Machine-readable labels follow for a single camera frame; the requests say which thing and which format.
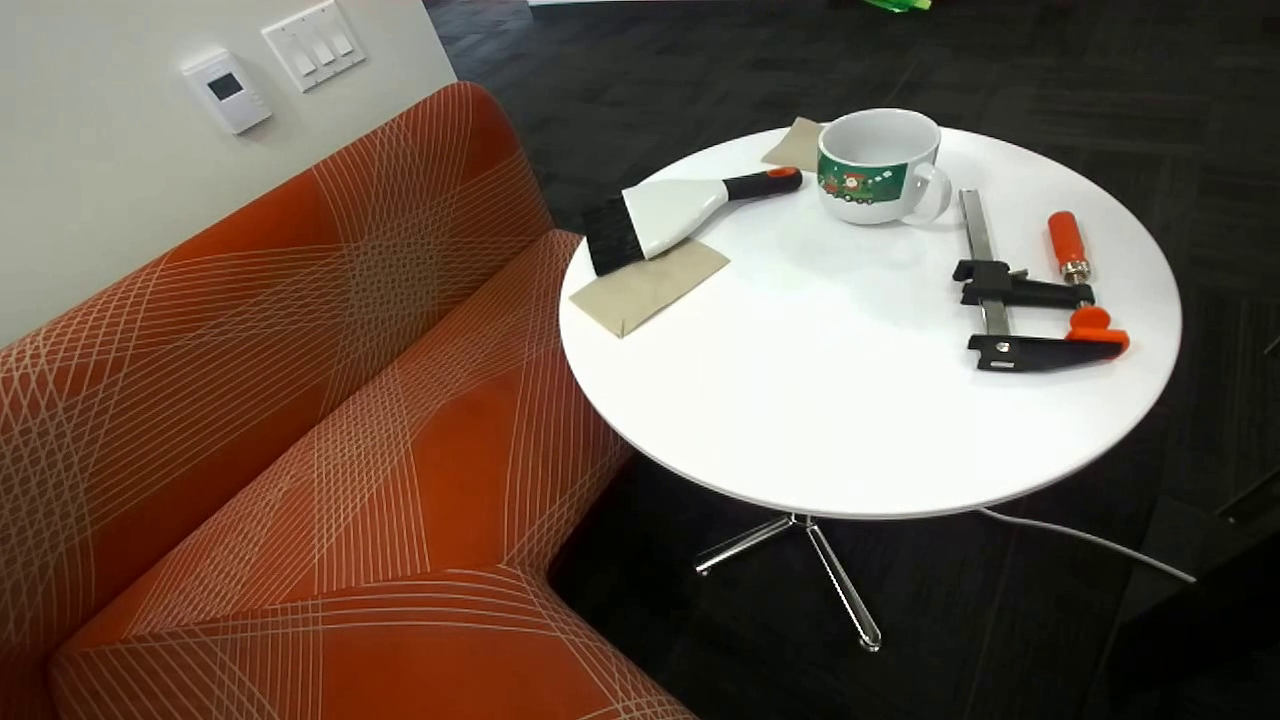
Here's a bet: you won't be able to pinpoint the small brown cardboard piece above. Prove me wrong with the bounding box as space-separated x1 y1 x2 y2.
761 113 831 178

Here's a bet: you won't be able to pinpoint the chrome table base legs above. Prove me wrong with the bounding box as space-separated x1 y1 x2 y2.
689 509 886 661

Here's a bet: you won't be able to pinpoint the white mug with green print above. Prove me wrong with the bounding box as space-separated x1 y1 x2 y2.
812 105 961 228

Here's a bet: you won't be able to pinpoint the orange patterned sofa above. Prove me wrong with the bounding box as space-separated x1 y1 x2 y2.
0 78 695 720

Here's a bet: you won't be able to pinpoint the orange and black bar clamp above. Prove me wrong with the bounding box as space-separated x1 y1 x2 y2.
947 185 1134 378

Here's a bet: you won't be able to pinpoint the white light switch plate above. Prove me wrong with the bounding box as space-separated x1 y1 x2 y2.
255 0 369 95

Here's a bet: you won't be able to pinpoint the white floor cable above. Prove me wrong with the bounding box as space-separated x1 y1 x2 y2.
975 505 1199 587

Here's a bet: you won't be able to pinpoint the white wall thermostat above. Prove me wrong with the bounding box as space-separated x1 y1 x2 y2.
177 45 278 139

